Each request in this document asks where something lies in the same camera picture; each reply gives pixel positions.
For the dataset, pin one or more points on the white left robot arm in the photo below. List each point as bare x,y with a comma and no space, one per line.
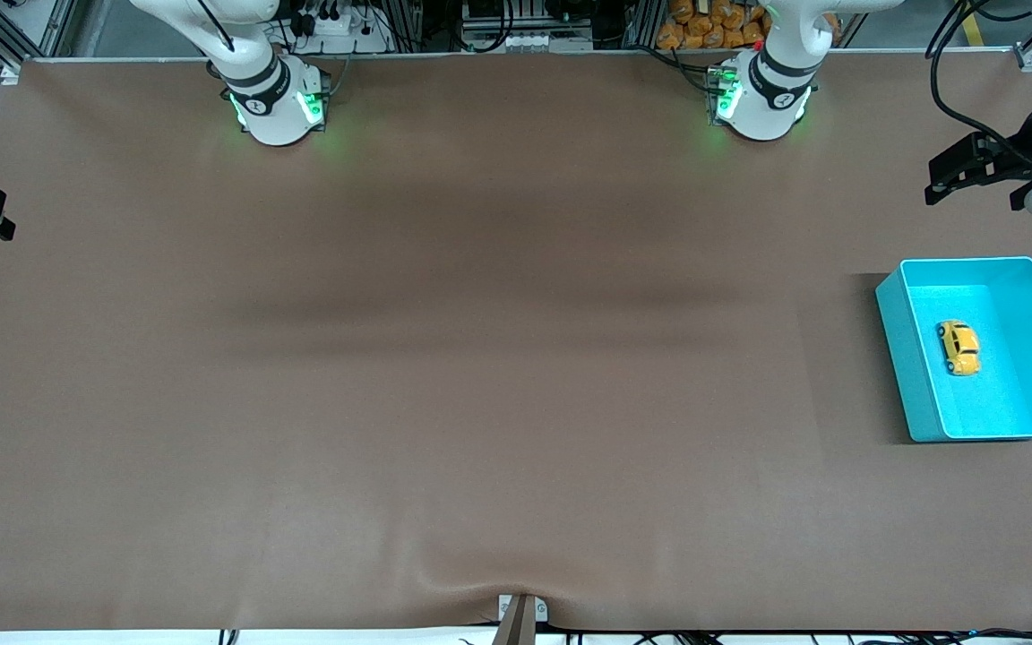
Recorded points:
762,112

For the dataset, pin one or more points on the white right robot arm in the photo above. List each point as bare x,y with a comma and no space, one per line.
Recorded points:
274,116

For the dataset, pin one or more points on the small metal bracket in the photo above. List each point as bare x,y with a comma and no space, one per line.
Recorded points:
505,609

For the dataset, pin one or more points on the grey device with white connectors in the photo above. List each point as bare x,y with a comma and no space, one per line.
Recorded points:
525,40

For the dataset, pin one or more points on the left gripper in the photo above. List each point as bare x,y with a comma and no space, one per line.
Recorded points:
1025,153

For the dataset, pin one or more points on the turquoise plastic bin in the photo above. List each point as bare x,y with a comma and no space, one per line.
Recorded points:
1018,394

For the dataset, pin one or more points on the white power strip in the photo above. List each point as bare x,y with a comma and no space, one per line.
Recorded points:
346,36

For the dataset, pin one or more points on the yellow beetle toy car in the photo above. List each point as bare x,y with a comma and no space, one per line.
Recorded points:
959,348

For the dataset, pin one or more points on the brown post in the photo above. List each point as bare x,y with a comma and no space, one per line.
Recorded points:
516,632

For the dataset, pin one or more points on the brown table mat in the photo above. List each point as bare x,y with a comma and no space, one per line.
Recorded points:
516,403

